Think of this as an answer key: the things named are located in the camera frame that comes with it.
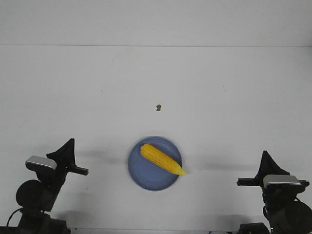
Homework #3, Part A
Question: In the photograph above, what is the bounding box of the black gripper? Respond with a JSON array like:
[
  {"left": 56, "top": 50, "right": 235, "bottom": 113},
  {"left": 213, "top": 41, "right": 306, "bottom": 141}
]
[
  {"left": 237, "top": 150, "right": 310, "bottom": 190},
  {"left": 46, "top": 138, "right": 89, "bottom": 193}
]

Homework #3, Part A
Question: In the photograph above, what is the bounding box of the blue round plate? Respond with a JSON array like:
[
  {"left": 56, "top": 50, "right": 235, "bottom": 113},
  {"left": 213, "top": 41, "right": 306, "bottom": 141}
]
[{"left": 127, "top": 136, "right": 182, "bottom": 191}]

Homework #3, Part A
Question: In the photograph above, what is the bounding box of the yellow corn cob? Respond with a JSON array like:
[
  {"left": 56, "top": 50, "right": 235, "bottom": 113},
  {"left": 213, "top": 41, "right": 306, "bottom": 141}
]
[{"left": 140, "top": 144, "right": 187, "bottom": 176}]

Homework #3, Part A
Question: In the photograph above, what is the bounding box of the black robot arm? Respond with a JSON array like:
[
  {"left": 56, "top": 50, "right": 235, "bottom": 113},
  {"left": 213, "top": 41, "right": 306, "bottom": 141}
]
[
  {"left": 237, "top": 151, "right": 312, "bottom": 234},
  {"left": 0, "top": 138, "right": 89, "bottom": 234}
]

